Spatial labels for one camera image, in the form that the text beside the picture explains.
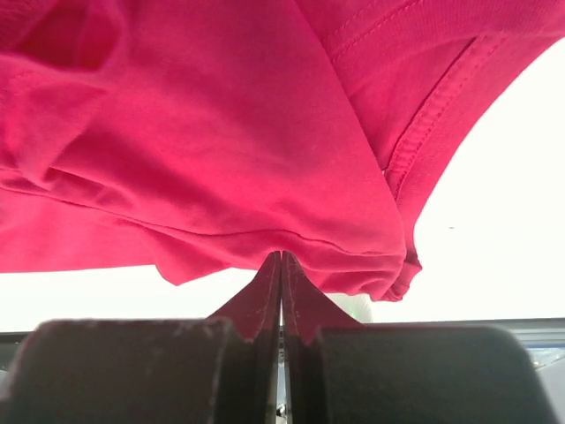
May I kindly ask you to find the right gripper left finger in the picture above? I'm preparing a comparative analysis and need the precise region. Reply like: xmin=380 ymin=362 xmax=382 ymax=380
xmin=1 ymin=253 xmax=282 ymax=423

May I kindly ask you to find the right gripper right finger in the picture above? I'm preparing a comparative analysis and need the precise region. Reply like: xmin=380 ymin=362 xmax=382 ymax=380
xmin=281 ymin=253 xmax=556 ymax=423

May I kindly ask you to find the pink t shirt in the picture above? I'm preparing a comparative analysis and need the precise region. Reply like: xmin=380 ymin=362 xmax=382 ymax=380
xmin=1 ymin=1 xmax=564 ymax=301

